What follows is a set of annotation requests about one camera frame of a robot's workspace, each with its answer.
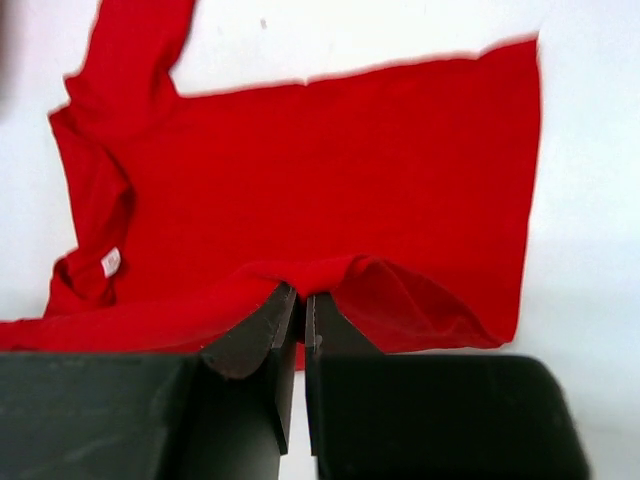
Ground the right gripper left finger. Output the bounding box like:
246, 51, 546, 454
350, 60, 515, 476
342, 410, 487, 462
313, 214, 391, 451
1, 285, 298, 479

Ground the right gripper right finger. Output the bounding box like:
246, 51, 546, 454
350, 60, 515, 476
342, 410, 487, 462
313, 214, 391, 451
305, 294, 591, 480

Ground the red t shirt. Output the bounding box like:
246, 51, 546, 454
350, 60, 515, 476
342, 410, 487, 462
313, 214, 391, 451
1, 1, 541, 353

